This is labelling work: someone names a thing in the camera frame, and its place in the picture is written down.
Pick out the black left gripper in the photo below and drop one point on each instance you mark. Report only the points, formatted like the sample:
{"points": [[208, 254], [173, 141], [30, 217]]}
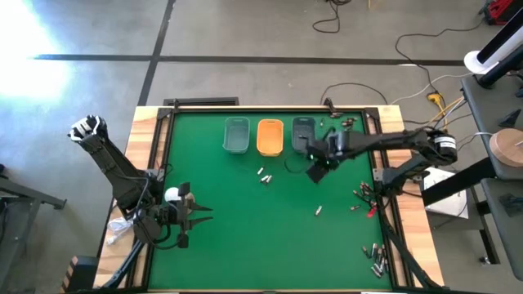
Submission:
{"points": [[180, 228]]}

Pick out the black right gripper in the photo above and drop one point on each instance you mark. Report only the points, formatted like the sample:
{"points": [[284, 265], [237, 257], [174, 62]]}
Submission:
{"points": [[333, 151]]}

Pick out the grey plastic bin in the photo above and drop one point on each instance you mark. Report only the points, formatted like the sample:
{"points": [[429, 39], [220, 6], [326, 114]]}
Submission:
{"points": [[301, 126]]}

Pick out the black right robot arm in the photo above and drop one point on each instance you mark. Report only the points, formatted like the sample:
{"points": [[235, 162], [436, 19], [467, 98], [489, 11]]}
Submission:
{"points": [[388, 141]]}

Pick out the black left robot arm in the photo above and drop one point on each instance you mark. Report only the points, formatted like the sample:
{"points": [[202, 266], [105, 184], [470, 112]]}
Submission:
{"points": [[110, 163]]}

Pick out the brass lamp with white bulb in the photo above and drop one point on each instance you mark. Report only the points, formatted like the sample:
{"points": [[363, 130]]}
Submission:
{"points": [[172, 195]]}

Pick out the orange plastic bin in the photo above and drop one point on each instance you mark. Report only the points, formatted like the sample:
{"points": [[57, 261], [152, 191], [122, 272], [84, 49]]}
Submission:
{"points": [[269, 139]]}

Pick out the green table mat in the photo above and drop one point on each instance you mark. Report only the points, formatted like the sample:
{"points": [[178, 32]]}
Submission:
{"points": [[245, 237]]}

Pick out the black clamp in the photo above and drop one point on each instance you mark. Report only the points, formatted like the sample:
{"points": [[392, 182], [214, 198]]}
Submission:
{"points": [[330, 107]]}

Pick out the teal plastic bin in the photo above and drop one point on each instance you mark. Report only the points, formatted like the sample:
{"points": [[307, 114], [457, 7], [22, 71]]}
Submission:
{"points": [[237, 136]]}

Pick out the small parts at right edge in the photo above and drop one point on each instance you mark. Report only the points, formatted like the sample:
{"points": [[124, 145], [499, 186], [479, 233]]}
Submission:
{"points": [[372, 211]]}

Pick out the black floor vent grille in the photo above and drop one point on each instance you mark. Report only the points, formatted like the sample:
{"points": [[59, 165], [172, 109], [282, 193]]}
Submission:
{"points": [[200, 101]]}

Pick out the grey tray with striped edge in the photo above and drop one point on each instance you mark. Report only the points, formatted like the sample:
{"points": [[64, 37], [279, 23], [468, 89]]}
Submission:
{"points": [[83, 273]]}

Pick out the white board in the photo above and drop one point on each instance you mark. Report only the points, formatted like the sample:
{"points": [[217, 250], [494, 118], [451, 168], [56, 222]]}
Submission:
{"points": [[449, 204]]}

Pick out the black diagonal beam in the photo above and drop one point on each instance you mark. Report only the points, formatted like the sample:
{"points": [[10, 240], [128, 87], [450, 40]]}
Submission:
{"points": [[457, 181]]}

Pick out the grey side table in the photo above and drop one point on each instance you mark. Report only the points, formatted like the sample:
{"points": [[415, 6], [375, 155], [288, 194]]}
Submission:
{"points": [[482, 122], [506, 237]]}

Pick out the dark metal stand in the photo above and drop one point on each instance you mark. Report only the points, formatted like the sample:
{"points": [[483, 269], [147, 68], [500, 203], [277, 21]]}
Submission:
{"points": [[24, 196]]}

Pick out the white tower fan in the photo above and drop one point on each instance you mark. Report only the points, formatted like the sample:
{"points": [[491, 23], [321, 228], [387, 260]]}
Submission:
{"points": [[474, 63]]}

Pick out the black stand leg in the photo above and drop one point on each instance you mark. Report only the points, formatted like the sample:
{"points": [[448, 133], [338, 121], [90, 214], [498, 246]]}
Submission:
{"points": [[488, 241]]}

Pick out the round wooden disc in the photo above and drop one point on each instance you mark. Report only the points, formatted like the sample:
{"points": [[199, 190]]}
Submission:
{"points": [[508, 147]]}

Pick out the small black wedge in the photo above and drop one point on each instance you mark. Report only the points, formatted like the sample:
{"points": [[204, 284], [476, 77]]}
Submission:
{"points": [[510, 119]]}

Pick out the dark crumpled object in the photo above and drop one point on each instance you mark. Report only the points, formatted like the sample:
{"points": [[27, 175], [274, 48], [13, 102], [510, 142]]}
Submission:
{"points": [[510, 204]]}

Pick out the black stand column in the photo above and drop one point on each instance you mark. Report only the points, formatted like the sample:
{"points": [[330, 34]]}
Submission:
{"points": [[502, 67]]}

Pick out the red and black tool case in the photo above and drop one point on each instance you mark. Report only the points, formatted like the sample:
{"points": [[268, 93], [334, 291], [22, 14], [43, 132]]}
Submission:
{"points": [[498, 10]]}

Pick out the black aluminium table frame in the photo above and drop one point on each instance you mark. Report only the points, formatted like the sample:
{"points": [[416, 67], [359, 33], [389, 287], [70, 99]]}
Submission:
{"points": [[265, 109]]}

